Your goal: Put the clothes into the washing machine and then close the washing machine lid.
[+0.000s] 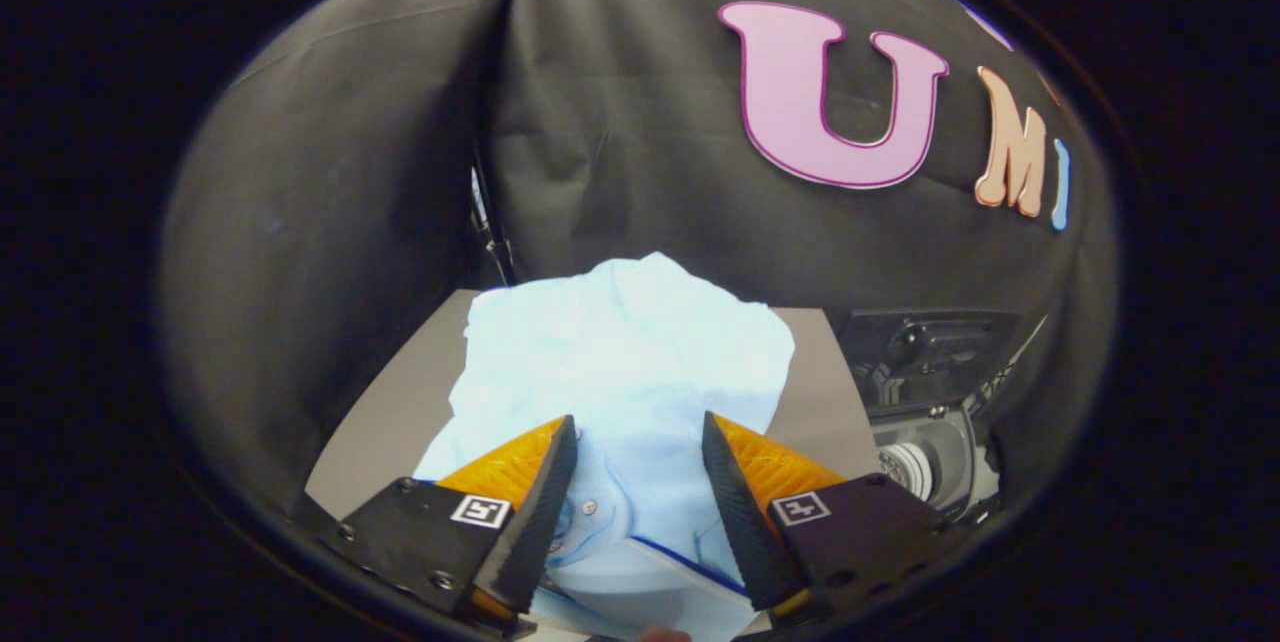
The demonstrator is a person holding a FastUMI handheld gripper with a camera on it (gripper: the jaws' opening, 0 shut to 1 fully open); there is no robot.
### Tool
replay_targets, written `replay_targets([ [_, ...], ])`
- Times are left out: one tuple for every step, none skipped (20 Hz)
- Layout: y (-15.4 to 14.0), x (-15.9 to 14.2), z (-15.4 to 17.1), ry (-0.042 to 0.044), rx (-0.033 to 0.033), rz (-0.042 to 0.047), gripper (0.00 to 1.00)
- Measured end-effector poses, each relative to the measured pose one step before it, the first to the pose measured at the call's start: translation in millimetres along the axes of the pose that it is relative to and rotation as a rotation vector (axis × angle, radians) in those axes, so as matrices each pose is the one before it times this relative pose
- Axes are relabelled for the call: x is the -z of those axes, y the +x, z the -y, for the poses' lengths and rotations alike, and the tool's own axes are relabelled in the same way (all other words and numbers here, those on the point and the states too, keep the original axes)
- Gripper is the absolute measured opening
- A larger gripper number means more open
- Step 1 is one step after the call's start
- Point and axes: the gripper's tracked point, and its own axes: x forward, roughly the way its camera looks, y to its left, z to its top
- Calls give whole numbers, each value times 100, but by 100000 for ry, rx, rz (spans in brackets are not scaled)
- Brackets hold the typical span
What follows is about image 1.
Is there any white and dark cabinet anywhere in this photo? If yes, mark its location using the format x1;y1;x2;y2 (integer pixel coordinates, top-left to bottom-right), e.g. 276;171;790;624
303;287;883;523

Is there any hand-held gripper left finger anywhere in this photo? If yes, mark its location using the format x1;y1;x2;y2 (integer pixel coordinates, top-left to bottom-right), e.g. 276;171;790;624
335;415;579;623

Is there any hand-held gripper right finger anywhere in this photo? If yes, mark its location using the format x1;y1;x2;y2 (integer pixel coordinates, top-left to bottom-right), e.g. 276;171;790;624
700;411;946;620

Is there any backdrop stand pole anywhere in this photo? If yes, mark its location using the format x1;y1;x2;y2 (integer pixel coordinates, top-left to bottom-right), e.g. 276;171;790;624
468;152;517;285

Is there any light blue shirt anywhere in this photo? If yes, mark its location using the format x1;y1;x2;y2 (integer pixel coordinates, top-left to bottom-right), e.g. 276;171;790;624
413;252;797;642

